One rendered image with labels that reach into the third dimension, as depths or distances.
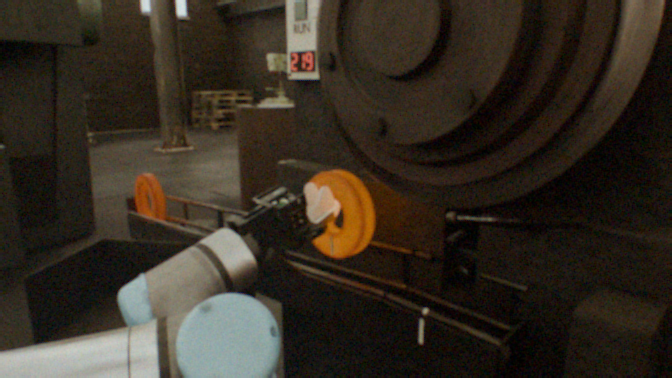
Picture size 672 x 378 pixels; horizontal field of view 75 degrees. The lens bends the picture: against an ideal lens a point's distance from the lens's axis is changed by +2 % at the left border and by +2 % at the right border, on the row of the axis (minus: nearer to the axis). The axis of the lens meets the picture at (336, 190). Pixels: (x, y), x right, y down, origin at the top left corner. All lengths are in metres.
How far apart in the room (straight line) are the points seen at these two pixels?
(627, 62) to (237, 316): 0.45
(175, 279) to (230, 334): 0.19
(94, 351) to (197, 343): 0.08
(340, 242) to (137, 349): 0.42
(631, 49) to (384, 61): 0.25
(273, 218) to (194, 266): 0.14
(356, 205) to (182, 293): 0.30
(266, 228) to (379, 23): 0.32
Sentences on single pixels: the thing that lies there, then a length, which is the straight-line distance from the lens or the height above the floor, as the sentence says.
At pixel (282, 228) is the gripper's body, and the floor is 0.84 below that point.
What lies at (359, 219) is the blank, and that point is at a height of 0.83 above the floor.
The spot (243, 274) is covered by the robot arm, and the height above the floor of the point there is 0.80.
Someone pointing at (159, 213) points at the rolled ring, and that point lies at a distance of 1.48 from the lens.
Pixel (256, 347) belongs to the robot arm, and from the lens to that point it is 0.42.
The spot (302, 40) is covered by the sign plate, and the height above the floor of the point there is 1.14.
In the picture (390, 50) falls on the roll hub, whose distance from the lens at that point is 0.54.
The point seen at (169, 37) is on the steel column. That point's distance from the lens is 7.59.
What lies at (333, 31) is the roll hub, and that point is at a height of 1.12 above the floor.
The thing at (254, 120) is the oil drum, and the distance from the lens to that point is 3.42.
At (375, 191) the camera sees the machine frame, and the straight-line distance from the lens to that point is 0.82.
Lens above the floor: 1.05
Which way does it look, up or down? 14 degrees down
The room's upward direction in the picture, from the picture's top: straight up
